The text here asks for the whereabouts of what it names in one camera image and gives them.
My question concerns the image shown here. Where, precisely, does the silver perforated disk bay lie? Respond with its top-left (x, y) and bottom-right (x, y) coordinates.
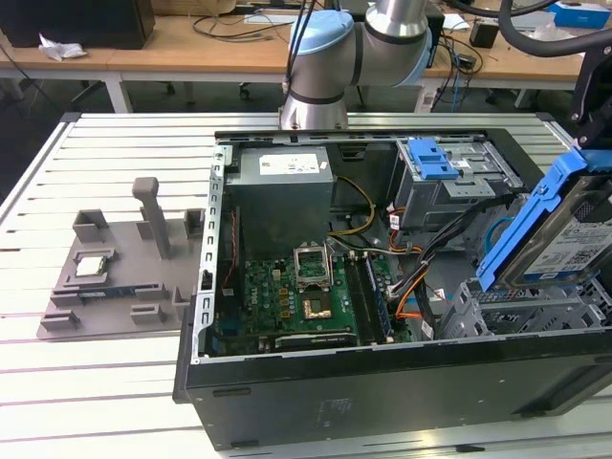
top-left (439, 276), bottom-right (612, 340)

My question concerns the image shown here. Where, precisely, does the blue cardboard box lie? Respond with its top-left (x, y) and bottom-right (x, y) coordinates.
top-left (547, 0), bottom-right (612, 31)

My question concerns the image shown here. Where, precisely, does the small black box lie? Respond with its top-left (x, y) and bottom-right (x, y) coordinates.
top-left (469, 21), bottom-right (501, 49)

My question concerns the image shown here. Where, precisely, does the blue drive carrier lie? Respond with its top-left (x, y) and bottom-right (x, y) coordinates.
top-left (407, 137), bottom-right (461, 182)

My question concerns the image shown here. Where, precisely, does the silver drive cage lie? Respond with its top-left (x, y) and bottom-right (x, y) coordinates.
top-left (391, 138), bottom-right (520, 230)

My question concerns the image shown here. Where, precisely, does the blue RAM stick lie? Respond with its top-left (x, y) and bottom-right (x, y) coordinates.
top-left (363, 255), bottom-right (396, 343)

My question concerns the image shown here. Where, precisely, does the black RAM slot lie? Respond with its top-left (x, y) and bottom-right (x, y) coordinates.
top-left (344, 253), bottom-right (368, 346)
top-left (356, 253), bottom-right (382, 345)

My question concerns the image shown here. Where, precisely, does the metal socket cover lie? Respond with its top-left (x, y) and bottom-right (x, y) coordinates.
top-left (292, 242), bottom-right (332, 291)

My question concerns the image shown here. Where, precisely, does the silver power supply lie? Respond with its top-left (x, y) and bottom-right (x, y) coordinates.
top-left (223, 145), bottom-right (339, 254)

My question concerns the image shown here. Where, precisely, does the CPU socket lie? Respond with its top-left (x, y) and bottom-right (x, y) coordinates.
top-left (299, 292), bottom-right (335, 320)

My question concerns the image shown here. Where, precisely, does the black graphics card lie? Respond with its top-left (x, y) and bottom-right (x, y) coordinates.
top-left (274, 332), bottom-right (360, 353)

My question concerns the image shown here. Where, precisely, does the green motherboard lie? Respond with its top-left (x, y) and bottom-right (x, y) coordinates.
top-left (212, 248), bottom-right (422, 358)

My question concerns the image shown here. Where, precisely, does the black PC case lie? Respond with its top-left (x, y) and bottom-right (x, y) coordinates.
top-left (171, 126), bottom-right (612, 453)

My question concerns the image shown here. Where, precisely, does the wooden desk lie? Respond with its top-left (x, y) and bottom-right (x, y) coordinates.
top-left (0, 11), bottom-right (612, 114)

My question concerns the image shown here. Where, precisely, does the grey parts rack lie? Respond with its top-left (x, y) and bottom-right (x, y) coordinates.
top-left (37, 176), bottom-right (207, 343)

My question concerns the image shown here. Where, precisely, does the dark RAM stick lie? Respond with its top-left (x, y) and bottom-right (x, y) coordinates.
top-left (78, 285), bottom-right (162, 298)

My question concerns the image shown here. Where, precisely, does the large black box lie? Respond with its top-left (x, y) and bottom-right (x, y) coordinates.
top-left (0, 0), bottom-right (157, 50)

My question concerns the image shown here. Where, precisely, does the silver CPU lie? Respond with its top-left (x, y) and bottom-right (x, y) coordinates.
top-left (76, 256), bottom-right (107, 278)

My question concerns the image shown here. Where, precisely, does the crumpled white paper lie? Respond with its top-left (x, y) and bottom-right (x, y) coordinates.
top-left (37, 32), bottom-right (90, 62)

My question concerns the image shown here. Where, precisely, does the thick black hose cable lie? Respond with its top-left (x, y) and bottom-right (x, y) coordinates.
top-left (496, 0), bottom-right (612, 57)

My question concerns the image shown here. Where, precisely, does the blue cable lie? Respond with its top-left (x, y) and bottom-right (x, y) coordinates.
top-left (486, 214), bottom-right (516, 251)

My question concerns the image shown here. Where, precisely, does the black cable bundle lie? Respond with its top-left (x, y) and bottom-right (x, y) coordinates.
top-left (389, 195), bottom-right (517, 297)

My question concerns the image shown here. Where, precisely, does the red wire bundle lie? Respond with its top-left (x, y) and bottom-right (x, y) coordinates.
top-left (389, 229), bottom-right (425, 254)

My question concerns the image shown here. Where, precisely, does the yellow wire bundle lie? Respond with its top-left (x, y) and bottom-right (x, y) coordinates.
top-left (329, 176), bottom-right (377, 238)

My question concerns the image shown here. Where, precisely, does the orange wire bundle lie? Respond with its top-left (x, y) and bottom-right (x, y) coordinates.
top-left (394, 272), bottom-right (425, 321)

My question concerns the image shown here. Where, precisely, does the thin red wire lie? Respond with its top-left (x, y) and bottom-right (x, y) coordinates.
top-left (222, 209), bottom-right (239, 293)

